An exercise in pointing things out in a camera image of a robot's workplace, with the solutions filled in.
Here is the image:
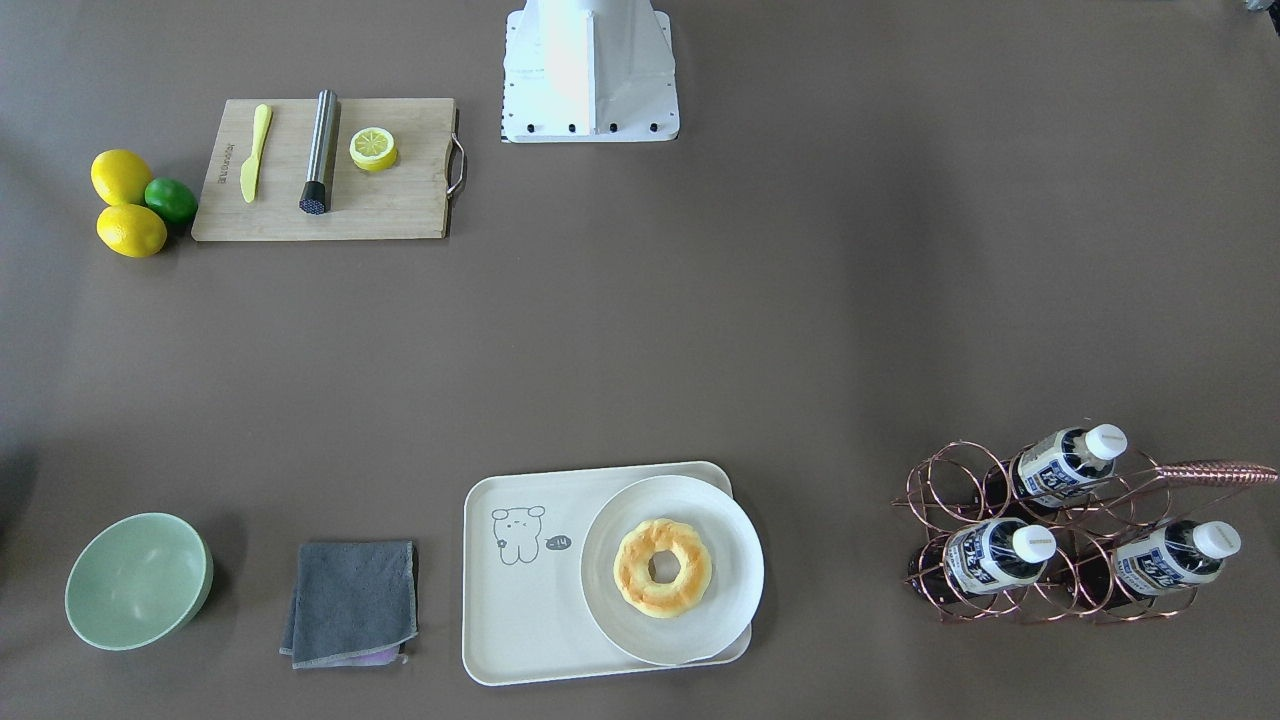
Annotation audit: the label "tea bottle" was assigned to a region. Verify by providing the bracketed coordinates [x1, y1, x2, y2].
[908, 518, 1059, 606]
[975, 424, 1129, 521]
[1076, 520, 1242, 609]

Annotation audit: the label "cream tray with bunny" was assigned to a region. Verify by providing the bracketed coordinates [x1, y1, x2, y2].
[462, 461, 751, 685]

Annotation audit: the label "white round plate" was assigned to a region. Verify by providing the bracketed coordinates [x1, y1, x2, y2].
[580, 475, 764, 666]

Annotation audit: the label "bamboo cutting board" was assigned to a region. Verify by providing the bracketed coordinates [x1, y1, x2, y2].
[191, 97, 465, 242]

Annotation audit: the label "half lemon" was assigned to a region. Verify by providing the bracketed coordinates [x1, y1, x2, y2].
[348, 126, 399, 172]

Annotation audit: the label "steel muddler black tip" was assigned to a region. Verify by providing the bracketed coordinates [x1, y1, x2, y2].
[298, 88, 339, 217]

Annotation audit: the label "grey folded cloth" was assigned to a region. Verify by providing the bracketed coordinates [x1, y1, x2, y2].
[279, 539, 419, 670]

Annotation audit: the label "yellow plastic knife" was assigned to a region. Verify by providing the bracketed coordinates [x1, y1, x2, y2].
[239, 102, 273, 204]

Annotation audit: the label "green lime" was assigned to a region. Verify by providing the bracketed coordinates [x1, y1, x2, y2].
[143, 177, 198, 225]

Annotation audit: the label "lower whole yellow lemon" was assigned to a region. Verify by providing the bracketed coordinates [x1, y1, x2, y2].
[96, 204, 169, 258]

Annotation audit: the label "whole yellow lemon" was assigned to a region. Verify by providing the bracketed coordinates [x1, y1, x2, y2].
[96, 204, 169, 258]
[90, 149, 154, 206]

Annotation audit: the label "mint green bowl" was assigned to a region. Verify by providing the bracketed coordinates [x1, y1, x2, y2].
[64, 512, 214, 651]

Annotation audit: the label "upper whole yellow lemon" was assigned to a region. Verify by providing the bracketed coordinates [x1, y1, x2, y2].
[90, 149, 154, 206]

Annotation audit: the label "glazed ring donut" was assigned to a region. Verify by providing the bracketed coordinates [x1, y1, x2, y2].
[613, 518, 714, 619]

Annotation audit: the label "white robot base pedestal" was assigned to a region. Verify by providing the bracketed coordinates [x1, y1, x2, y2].
[500, 1, 681, 143]

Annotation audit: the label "copper wire bottle rack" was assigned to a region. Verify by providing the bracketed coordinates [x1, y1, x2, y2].
[895, 439, 1277, 625]

